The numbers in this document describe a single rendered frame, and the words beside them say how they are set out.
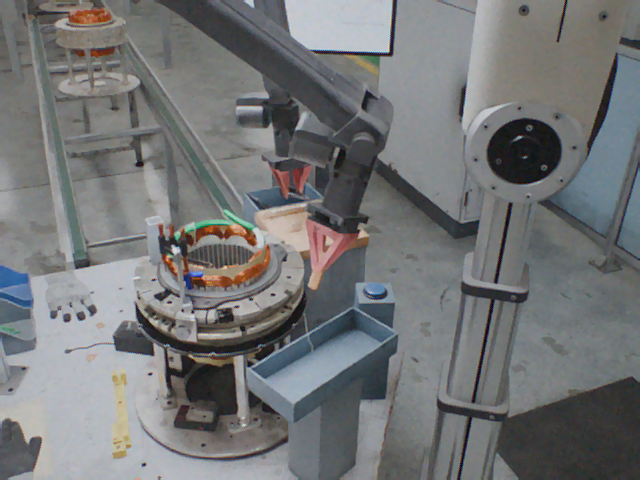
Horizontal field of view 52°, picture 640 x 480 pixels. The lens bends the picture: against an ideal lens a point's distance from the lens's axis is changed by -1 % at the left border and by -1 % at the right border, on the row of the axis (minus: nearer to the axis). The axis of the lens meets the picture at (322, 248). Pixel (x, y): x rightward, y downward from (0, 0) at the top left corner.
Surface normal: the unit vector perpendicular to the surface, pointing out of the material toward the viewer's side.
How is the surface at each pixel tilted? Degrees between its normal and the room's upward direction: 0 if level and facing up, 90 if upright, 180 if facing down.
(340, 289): 90
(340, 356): 0
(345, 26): 83
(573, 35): 109
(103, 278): 0
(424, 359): 0
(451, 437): 90
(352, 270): 90
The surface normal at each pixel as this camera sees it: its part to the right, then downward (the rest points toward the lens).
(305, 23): -0.07, 0.40
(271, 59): -0.20, 0.76
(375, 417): 0.02, -0.86
